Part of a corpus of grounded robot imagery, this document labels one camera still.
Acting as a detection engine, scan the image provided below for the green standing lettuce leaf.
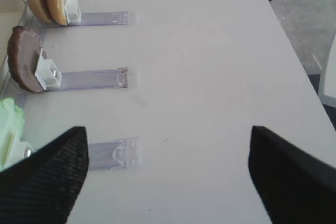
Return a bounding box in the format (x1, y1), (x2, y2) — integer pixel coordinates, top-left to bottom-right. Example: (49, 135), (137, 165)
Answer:
(1, 98), (25, 171)

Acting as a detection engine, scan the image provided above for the white pusher block for buns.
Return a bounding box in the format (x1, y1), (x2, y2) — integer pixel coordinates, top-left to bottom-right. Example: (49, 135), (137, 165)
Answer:
(65, 0), (81, 24)

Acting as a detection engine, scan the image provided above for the clear right track for patty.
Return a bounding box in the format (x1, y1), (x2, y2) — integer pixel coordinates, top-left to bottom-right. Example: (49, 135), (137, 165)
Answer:
(46, 67), (139, 92)

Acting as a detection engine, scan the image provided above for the brown standing meat patty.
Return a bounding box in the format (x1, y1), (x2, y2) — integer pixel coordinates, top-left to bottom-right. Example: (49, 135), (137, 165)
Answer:
(7, 26), (44, 93)

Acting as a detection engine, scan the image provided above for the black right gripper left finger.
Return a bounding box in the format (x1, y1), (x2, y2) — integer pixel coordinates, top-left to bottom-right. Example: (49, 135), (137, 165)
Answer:
(1, 126), (89, 223)

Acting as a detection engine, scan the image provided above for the white pusher block for patty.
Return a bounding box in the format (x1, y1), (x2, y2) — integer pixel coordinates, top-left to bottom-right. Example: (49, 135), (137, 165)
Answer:
(35, 48), (62, 90)

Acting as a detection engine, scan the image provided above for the clear right track for lettuce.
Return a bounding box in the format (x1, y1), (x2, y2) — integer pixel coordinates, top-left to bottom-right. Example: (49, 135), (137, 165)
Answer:
(19, 136), (142, 173)

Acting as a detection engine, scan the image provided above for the cream rectangular tray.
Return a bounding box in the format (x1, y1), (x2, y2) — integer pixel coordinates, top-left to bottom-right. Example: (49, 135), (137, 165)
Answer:
(1, 0), (28, 72)

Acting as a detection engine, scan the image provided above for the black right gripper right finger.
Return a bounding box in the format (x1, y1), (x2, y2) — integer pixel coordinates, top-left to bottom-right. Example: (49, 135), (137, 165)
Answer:
(248, 126), (335, 223)

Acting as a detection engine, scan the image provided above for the clear right track for buns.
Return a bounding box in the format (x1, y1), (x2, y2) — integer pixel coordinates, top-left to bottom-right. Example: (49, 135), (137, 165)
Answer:
(68, 10), (137, 26)

